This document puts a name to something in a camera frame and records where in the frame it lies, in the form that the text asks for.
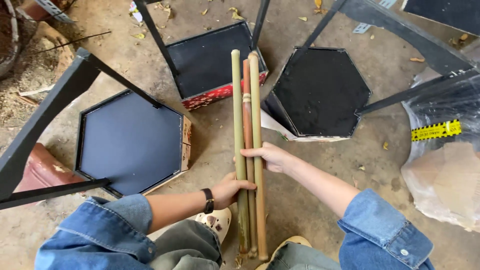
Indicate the person's left denim sleeve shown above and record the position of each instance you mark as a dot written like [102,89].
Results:
[101,236]

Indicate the black wristwatch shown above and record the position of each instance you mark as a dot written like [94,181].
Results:
[208,200]

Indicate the black metal frame with crossed bars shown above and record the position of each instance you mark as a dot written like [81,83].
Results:
[405,35]

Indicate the person's left hand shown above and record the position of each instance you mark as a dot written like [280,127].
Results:
[227,191]

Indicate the pale wood strip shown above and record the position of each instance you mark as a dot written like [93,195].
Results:
[35,91]

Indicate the person's denim sleeve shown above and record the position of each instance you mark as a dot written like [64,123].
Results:
[101,236]
[382,236]

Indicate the yellowish bamboo stick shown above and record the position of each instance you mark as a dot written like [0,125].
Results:
[256,112]

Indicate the reddish brown clay tile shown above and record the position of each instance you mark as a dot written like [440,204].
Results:
[45,170]

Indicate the person's right cream shoe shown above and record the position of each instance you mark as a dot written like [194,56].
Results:
[288,240]

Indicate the clear plastic bag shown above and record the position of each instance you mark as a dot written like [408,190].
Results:
[442,101]

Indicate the hexagonal box with black lining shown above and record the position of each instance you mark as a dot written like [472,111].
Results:
[322,90]

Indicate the black metal frame with thick bar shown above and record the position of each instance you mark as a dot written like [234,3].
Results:
[48,112]

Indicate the square box with red floral side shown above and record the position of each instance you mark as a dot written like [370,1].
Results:
[210,60]

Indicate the yellow black warning tape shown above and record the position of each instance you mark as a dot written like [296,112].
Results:
[437,130]

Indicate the grey perforated metal angle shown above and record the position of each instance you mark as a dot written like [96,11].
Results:
[56,10]
[362,27]

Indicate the grey green trousers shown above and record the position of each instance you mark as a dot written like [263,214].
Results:
[187,245]

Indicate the reddish brown brick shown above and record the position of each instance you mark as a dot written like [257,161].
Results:
[32,9]

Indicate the person's right denim sleeve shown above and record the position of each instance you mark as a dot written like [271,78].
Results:
[382,236]

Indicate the hexagonal box with blue lining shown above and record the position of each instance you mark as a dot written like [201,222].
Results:
[131,146]

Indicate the reddish brown bamboo stick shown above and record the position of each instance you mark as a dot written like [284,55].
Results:
[247,123]

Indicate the crumpled paper scrap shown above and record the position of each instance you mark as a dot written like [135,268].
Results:
[135,13]

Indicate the black panel with white edge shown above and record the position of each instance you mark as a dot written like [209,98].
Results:
[446,13]

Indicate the person's cream shoe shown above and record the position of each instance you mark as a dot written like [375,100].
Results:
[219,221]
[288,240]

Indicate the scattered dry leaves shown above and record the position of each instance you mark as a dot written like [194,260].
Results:
[236,15]

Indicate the green bamboo stick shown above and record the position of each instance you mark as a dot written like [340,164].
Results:
[238,120]

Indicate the person's left cream shoe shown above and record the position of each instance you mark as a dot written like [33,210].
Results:
[219,221]

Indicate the person's right hand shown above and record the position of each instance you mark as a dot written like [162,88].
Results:
[275,157]

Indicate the thin black metal bar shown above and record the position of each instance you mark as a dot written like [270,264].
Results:
[157,41]
[260,22]

